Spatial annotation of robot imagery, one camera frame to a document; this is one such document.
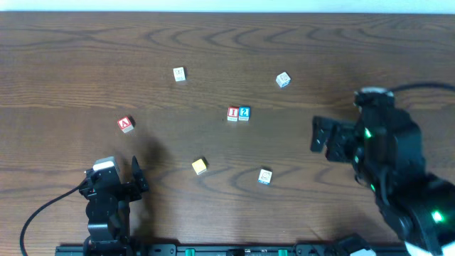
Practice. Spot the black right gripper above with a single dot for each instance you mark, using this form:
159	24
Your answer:
338	141

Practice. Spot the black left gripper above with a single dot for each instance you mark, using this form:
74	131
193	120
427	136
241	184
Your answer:
121	188

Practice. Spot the blue number 2 block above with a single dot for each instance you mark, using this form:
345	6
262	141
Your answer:
244	113

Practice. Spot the red letter I block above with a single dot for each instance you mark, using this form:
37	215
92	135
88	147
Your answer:
232	114

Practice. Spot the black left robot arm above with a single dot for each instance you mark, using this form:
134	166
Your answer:
110	226

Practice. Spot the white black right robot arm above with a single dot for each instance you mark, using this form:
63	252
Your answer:
422	215

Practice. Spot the red letter A block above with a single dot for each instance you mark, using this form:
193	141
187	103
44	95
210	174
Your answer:
125	124

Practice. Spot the white block with green side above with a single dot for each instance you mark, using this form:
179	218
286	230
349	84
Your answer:
283	79

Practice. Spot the yellow wooden block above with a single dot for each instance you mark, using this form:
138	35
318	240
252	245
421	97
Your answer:
199	166

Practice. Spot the white block blue edge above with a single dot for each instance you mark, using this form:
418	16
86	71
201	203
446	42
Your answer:
265	176

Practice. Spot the white block with number 5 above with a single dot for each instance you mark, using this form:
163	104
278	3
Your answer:
179	74

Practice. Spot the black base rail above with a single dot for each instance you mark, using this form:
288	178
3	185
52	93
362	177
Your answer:
351	245

